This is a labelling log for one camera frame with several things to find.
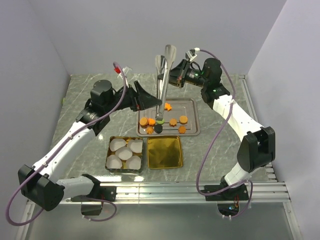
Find white paper cup bottom-right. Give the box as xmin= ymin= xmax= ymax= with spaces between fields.
xmin=125 ymin=155 xmax=142 ymax=170

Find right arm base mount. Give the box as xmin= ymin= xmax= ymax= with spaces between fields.
xmin=201 ymin=180 xmax=254 ymax=220

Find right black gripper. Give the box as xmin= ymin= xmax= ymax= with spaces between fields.
xmin=158 ymin=59 xmax=208 ymax=89

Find white paper cup top-left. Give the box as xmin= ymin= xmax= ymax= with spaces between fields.
xmin=109 ymin=138 xmax=127 ymax=152

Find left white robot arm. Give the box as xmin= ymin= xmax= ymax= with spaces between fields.
xmin=18 ymin=80 xmax=162 ymax=211

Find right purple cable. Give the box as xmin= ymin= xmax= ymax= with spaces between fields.
xmin=196 ymin=47 xmax=254 ymax=219

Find gold cookie tin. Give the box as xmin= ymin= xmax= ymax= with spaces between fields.
xmin=105 ymin=136 xmax=144 ymax=175

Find metal tongs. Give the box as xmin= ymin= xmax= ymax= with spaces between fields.
xmin=155 ymin=44 xmax=177 ymax=122

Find black round cookie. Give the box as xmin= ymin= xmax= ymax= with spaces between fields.
xmin=154 ymin=124 xmax=163 ymax=134

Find orange swirl cookie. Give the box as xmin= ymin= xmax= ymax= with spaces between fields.
xmin=146 ymin=126 xmax=154 ymax=135

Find gold tin lid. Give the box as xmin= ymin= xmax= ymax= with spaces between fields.
xmin=146 ymin=135 xmax=184 ymax=170

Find orange flower cookie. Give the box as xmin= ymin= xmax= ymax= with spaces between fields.
xmin=169 ymin=118 xmax=178 ymax=127
xmin=148 ymin=118 xmax=156 ymax=126
xmin=178 ymin=126 xmax=187 ymax=134

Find white paper cup bottom-left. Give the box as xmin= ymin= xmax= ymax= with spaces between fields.
xmin=106 ymin=154 xmax=123 ymax=169

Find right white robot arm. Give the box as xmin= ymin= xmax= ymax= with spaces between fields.
xmin=169 ymin=57 xmax=276 ymax=200

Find aluminium rail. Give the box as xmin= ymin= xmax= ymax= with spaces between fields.
xmin=24 ymin=181 xmax=292 ymax=205

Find silver metal tray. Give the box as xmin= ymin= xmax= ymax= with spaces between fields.
xmin=136 ymin=97 xmax=201 ymax=137

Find round orange cookie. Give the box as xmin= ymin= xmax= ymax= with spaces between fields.
xmin=139 ymin=117 xmax=149 ymax=127

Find round waffle cookie right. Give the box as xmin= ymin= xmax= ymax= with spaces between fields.
xmin=179 ymin=115 xmax=188 ymax=125

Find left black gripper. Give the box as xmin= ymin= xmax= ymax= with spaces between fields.
xmin=105 ymin=80 xmax=162 ymax=114

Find white paper cup centre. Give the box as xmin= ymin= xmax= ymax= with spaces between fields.
xmin=115 ymin=146 xmax=133 ymax=161

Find green round cookie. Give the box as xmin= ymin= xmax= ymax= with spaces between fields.
xmin=156 ymin=119 xmax=165 ymax=125

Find white paper cup top-right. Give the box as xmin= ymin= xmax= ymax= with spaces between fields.
xmin=127 ymin=139 xmax=143 ymax=154

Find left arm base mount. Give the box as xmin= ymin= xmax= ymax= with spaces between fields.
xmin=70 ymin=186 xmax=117 ymax=217

